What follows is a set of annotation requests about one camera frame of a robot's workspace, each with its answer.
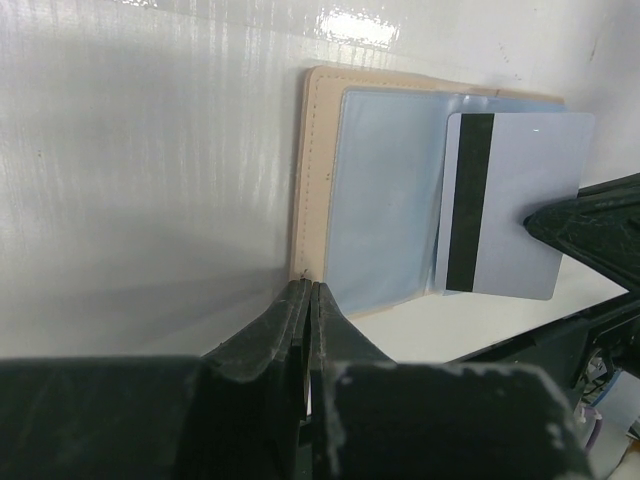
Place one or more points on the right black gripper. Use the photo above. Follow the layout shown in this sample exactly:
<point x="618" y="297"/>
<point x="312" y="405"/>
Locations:
<point x="600" y="229"/>

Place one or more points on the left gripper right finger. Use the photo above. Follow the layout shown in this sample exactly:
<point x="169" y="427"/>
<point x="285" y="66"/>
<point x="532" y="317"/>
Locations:
<point x="352" y="407"/>

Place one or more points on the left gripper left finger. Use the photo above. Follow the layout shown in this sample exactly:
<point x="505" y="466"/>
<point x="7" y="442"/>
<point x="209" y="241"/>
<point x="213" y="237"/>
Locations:
<point x="260" y="385"/>

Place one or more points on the beige leather card holder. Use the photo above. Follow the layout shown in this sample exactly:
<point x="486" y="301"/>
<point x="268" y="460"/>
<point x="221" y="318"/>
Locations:
<point x="369" y="178"/>

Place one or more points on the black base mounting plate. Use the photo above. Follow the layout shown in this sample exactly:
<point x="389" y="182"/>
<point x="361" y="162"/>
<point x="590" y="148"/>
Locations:
<point x="556" y="347"/>

